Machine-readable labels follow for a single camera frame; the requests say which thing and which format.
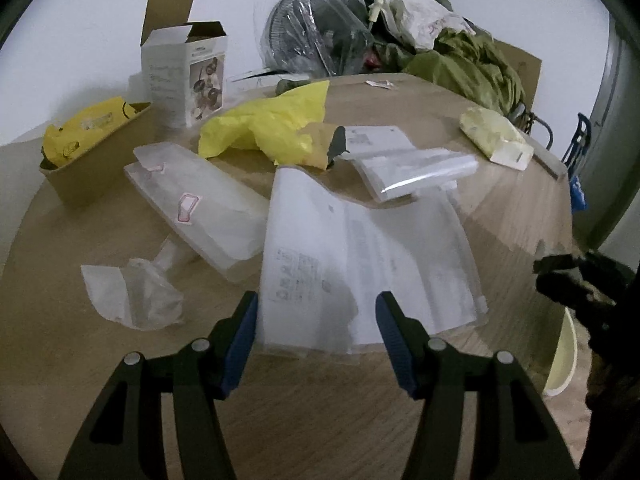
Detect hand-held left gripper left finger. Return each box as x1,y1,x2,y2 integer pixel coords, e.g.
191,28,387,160
57,290,261,480

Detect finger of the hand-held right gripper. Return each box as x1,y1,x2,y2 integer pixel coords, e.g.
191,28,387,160
534,253,592,307

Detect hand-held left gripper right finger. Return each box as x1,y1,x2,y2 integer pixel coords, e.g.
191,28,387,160
375,290,581,480

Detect white trash bin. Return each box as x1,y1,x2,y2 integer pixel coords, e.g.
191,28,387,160
542,307,579,397

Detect large clear printed zip bag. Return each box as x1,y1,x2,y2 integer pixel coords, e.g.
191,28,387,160
257,165,490,358

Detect clear plastic wrap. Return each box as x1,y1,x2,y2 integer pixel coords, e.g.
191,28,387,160
81,237,201,332

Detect frosted zip bag pink label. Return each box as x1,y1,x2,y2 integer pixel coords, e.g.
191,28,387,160
123,142,271,283

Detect clear bag with white paper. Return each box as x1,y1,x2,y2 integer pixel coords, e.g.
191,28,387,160
340,126,478,205

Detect blue object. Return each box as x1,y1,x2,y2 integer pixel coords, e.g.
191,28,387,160
570,175,589,213

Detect blue hand trolley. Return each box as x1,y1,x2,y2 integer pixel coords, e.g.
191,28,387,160
562,112,593,166

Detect grey door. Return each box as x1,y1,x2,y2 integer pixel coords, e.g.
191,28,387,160
575,5,640,261

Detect pale yellow packet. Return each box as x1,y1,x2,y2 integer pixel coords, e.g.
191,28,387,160
459,106,535,171

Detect black grey object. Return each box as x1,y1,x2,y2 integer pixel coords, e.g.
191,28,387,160
327,126,348,163

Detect brown cardboard box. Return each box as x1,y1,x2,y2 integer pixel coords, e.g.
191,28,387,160
492,39,543,111

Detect yellow plastic bag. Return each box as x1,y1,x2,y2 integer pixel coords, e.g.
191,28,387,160
198,80,331,171

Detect brown cardboard tray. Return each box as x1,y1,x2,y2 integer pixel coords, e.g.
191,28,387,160
39,101,153,206

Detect olive green cloth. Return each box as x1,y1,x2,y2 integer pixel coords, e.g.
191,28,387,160
370,27,526,116

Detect dark green small object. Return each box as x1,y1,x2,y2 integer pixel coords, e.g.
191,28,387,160
276,76,312,95

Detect open white carton box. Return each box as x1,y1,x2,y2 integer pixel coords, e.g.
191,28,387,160
140,0,228,128

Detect yellow snack packet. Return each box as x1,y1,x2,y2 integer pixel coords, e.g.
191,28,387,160
41,96,146,168

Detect white plastic bag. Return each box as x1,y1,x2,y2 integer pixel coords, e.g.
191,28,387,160
390,0,476,51

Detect plastic wrapped black fan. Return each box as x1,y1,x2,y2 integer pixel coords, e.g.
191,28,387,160
261,0,373,78

